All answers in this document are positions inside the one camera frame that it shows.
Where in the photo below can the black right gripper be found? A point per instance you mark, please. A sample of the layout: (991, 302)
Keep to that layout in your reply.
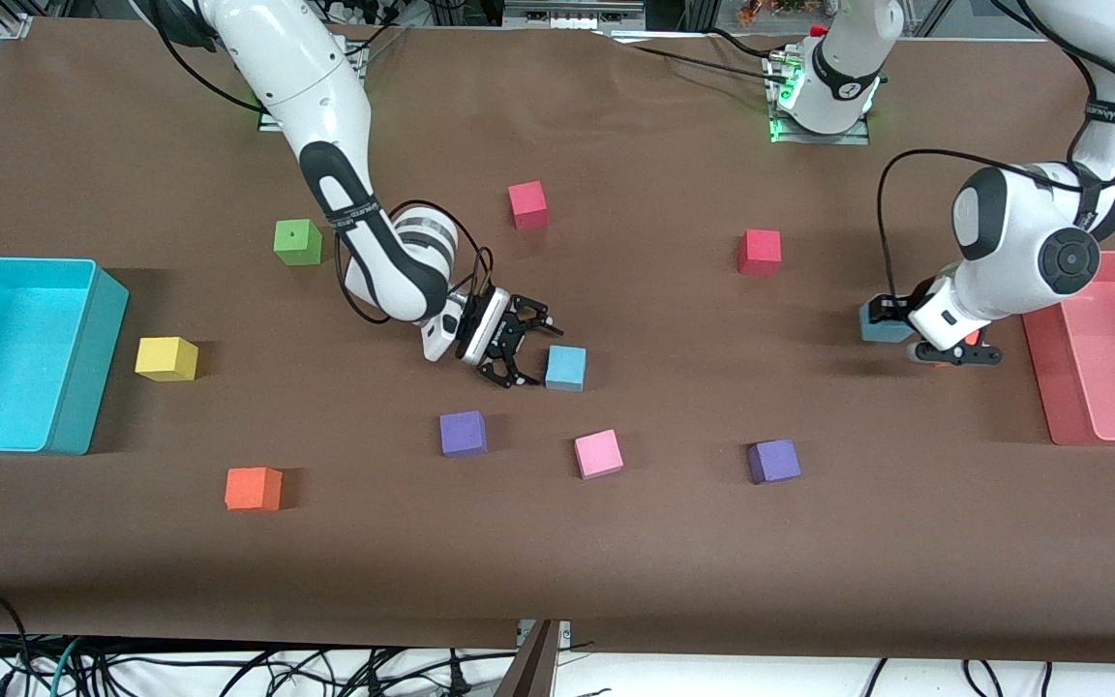
(506, 337)

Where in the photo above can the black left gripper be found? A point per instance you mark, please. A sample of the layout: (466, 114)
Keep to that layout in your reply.
(915, 299)

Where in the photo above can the light blue foam block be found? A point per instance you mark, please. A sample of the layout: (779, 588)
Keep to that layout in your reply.
(882, 331)
(565, 368)

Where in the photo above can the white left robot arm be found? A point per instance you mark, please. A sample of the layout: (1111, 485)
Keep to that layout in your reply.
(1012, 242)

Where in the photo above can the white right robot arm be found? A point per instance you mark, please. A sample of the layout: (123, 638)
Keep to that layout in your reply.
(306, 68)

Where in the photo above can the orange foam block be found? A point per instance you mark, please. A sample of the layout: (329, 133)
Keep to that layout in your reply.
(252, 488)
(974, 337)

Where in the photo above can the purple foam block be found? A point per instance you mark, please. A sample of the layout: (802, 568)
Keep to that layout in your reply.
(772, 461)
(462, 433)

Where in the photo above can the pink foam block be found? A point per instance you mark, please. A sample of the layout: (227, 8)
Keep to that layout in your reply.
(598, 453)

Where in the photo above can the red foam block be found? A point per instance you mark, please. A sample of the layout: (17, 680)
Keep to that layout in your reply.
(528, 203)
(759, 252)

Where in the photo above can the brown table cover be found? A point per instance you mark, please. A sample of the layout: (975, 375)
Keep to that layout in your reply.
(616, 561)

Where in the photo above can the green foam block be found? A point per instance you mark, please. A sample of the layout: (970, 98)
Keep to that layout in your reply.
(296, 244)

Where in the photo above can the grey metal box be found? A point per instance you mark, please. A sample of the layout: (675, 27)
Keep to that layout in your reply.
(572, 15)

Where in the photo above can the yellow foam block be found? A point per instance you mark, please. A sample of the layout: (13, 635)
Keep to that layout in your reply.
(165, 356)

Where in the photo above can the silver metal bracket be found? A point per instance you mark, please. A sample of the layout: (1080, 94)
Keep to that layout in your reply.
(565, 631)

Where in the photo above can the dark metal post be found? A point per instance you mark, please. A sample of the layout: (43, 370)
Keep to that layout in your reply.
(528, 673)

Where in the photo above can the aluminium frame profile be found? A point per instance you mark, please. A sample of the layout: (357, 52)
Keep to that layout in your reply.
(14, 21)

